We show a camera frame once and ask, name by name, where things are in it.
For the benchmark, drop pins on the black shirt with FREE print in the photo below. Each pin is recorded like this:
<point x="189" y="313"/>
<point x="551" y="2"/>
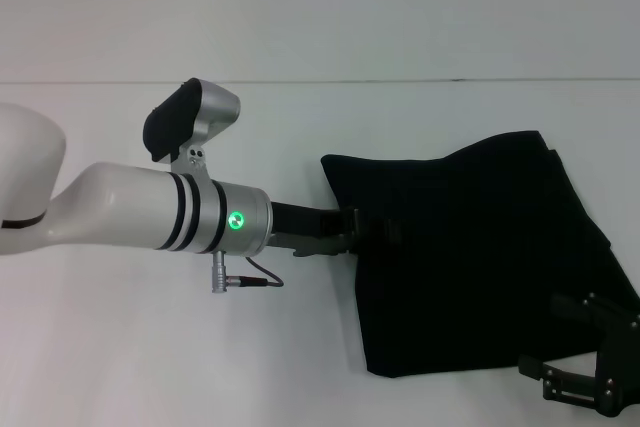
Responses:
<point x="475" y="247"/>

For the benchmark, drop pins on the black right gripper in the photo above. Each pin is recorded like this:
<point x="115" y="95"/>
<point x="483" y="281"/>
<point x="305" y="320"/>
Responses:
<point x="622" y="367"/>

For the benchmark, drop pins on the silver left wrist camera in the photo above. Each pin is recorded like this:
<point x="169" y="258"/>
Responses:
<point x="200" y="112"/>

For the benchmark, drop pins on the silver camera bracket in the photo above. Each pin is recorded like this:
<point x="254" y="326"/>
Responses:
<point x="192" y="159"/>

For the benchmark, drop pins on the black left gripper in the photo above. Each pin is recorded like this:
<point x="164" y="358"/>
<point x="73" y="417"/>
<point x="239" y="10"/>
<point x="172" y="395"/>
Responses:
<point x="310" y="222"/>

